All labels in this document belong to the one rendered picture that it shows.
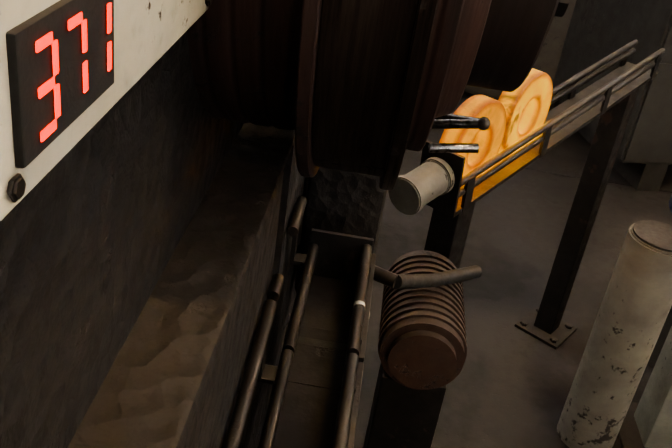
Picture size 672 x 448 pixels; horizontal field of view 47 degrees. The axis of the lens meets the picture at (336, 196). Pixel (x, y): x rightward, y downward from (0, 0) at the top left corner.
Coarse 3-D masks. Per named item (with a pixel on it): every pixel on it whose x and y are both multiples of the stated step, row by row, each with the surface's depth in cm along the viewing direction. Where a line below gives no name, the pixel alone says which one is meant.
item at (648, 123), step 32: (576, 0) 312; (608, 0) 289; (640, 0) 268; (576, 32) 311; (608, 32) 288; (640, 32) 268; (576, 64) 310; (640, 96) 266; (640, 128) 270; (640, 160) 277
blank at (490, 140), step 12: (480, 96) 121; (468, 108) 118; (480, 108) 118; (492, 108) 121; (504, 108) 124; (492, 120) 123; (504, 120) 126; (444, 132) 118; (456, 132) 117; (468, 132) 118; (480, 132) 126; (492, 132) 124; (504, 132) 128; (480, 144) 127; (492, 144) 126; (468, 156) 127; (480, 156) 126; (492, 156) 128; (468, 168) 123
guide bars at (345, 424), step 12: (360, 264) 88; (360, 276) 86; (360, 288) 84; (360, 312) 80; (360, 324) 78; (360, 336) 77; (348, 348) 75; (348, 360) 74; (348, 372) 72; (348, 384) 71; (348, 396) 70; (348, 408) 69; (336, 420) 71; (348, 420) 68; (336, 432) 67; (348, 432) 67; (336, 444) 66
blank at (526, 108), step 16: (528, 80) 128; (544, 80) 132; (512, 96) 127; (528, 96) 129; (544, 96) 135; (512, 112) 127; (528, 112) 137; (544, 112) 138; (512, 128) 130; (528, 128) 136
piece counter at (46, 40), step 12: (108, 12) 29; (72, 24) 26; (84, 24) 27; (108, 24) 29; (48, 36) 24; (84, 36) 27; (36, 48) 24; (84, 48) 27; (108, 48) 30; (108, 60) 30; (84, 72) 28; (48, 84) 25; (84, 84) 28; (60, 108) 26; (48, 132) 25
